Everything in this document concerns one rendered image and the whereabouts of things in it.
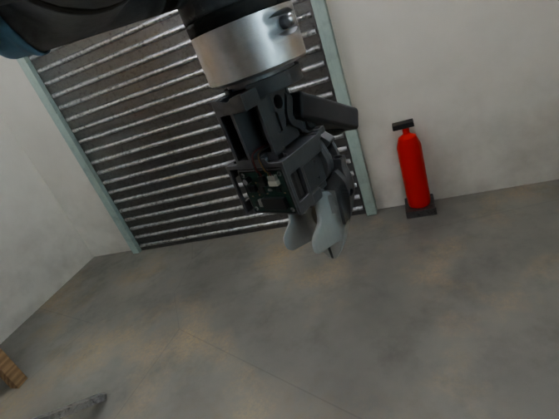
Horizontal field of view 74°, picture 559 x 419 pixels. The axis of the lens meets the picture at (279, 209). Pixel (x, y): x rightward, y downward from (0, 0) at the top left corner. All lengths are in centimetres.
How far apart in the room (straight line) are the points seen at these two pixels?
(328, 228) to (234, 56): 19
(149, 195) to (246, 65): 288
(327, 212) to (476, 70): 211
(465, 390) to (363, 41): 178
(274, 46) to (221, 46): 4
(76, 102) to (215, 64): 287
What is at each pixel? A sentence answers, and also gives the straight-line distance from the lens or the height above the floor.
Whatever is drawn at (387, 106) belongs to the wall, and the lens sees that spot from 243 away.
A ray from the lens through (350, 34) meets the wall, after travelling 236.
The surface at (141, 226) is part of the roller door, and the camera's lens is 337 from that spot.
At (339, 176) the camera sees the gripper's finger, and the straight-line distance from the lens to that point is 36.
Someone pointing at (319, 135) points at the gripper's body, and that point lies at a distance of 35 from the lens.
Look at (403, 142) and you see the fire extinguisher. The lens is 234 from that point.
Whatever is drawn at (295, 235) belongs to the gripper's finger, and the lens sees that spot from 40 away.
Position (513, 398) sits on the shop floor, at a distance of 160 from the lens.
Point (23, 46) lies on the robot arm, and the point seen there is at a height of 135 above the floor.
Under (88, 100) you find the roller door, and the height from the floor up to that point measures 129.
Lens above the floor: 131
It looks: 25 degrees down
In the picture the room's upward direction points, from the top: 21 degrees counter-clockwise
